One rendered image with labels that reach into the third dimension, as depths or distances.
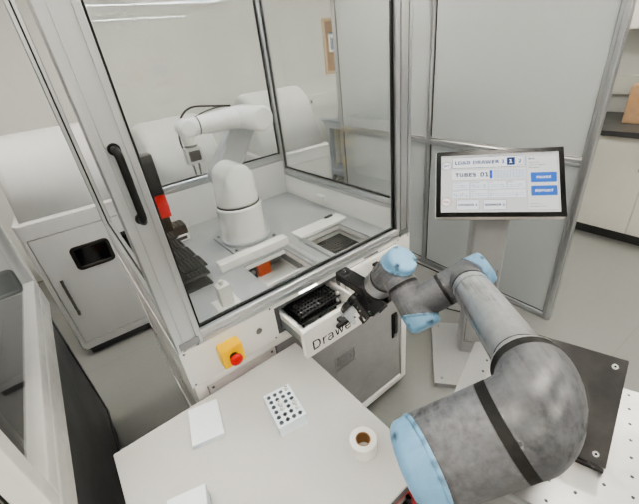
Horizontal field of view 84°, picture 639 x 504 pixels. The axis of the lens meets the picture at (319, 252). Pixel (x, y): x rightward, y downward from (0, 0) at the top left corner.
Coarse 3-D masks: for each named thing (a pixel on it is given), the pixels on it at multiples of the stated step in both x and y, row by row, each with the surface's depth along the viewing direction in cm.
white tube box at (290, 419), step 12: (288, 384) 108; (264, 396) 105; (276, 396) 105; (288, 396) 104; (276, 408) 101; (288, 408) 101; (300, 408) 100; (276, 420) 98; (288, 420) 99; (300, 420) 98; (288, 432) 98
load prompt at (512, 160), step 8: (456, 160) 162; (464, 160) 161; (472, 160) 160; (480, 160) 159; (488, 160) 158; (496, 160) 157; (504, 160) 156; (512, 160) 156; (520, 160) 155; (456, 168) 161
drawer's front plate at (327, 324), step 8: (336, 312) 115; (320, 320) 112; (328, 320) 113; (336, 320) 116; (304, 328) 110; (312, 328) 110; (320, 328) 112; (328, 328) 114; (336, 328) 117; (344, 328) 120; (352, 328) 122; (304, 336) 109; (312, 336) 111; (320, 336) 113; (328, 336) 116; (336, 336) 118; (304, 344) 110; (312, 344) 112; (320, 344) 115; (328, 344) 117; (304, 352) 113; (312, 352) 114
